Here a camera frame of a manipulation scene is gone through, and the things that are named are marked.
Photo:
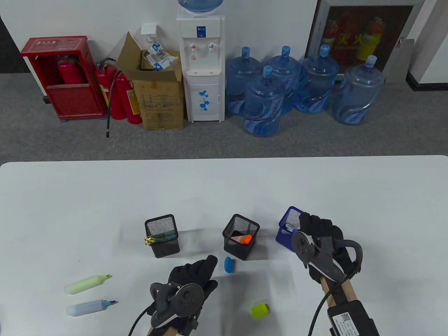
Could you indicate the green highlighter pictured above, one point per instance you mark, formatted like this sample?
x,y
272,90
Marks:
x,y
87,284

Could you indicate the orange highlighter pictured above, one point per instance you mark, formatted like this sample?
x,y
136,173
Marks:
x,y
235,239

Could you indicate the blue mesh pen holder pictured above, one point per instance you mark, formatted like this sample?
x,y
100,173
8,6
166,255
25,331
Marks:
x,y
284,239

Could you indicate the yellow-green highlighter pen cap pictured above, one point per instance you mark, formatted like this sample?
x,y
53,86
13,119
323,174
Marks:
x,y
259,310

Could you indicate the pile of plastic wrappers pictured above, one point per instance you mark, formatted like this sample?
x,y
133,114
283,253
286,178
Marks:
x,y
159,57

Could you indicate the person's left forearm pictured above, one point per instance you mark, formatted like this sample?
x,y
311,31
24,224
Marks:
x,y
151,331

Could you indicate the person's right forearm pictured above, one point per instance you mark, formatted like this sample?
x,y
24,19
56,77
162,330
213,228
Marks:
x,y
344,290

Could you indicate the black mesh pen holder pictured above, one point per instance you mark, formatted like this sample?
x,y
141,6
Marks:
x,y
241,251
166,250

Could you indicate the person's right hand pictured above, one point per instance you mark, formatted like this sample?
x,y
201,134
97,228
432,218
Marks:
x,y
318,225

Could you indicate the blue highlighter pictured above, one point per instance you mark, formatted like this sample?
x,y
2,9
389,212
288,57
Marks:
x,y
87,308

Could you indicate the red extinguisher inside cabinet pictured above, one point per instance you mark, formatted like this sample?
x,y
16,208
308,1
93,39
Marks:
x,y
71,71

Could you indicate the white water dispenser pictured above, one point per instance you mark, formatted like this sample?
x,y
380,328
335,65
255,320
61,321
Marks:
x,y
204,101

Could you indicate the person's left hand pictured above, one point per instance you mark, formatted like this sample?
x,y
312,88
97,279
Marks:
x,y
192,271

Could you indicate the blue water jug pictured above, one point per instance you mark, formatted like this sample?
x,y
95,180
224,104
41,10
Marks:
x,y
357,94
283,66
262,105
238,80
316,80

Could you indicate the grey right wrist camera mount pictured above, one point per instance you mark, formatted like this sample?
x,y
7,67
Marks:
x,y
302,246

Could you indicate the glass-fronted wall fire cabinet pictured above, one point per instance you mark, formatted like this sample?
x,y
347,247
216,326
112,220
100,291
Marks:
x,y
350,28

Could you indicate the blue highlighter pen cap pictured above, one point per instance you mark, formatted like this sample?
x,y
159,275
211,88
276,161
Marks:
x,y
228,265

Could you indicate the teal fountain pen cap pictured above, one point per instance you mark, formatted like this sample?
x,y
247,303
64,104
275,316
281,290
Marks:
x,y
171,233

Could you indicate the white marker with black end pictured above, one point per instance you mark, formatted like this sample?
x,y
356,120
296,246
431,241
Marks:
x,y
289,226

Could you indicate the open cardboard box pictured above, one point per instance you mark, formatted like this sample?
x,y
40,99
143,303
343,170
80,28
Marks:
x,y
161,105

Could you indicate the dark door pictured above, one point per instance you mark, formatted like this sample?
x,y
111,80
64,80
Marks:
x,y
10,52

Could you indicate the black forearm sensor module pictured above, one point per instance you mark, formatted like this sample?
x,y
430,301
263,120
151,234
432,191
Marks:
x,y
350,320

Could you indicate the red fire extinguisher cabinet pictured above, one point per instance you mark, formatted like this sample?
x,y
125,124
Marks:
x,y
75,101

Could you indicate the blue bottle on dispenser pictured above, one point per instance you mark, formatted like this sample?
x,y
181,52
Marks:
x,y
200,4

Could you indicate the white wall socket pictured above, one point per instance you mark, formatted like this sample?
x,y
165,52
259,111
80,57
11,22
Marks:
x,y
149,28

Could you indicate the red extinguisher with yellow label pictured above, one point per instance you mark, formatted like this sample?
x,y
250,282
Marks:
x,y
123,94

